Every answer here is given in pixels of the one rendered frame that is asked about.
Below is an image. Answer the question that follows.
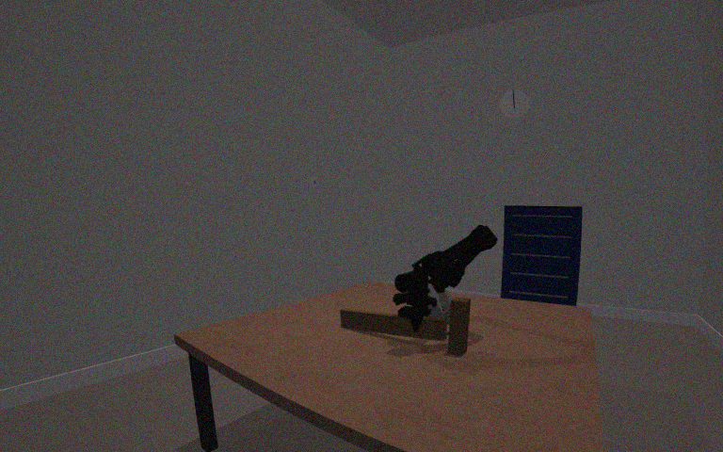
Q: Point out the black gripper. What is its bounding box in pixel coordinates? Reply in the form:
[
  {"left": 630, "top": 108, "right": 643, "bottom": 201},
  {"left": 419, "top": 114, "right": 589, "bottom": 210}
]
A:
[{"left": 398, "top": 288, "right": 438, "bottom": 333}]

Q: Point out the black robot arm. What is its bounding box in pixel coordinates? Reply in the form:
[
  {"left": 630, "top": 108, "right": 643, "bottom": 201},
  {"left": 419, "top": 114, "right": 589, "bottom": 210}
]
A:
[{"left": 393, "top": 225, "right": 498, "bottom": 305}]

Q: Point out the long wooden board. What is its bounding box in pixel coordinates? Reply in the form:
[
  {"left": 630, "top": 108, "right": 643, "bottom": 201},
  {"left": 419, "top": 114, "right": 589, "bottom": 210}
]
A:
[{"left": 340, "top": 308, "right": 450, "bottom": 341}]

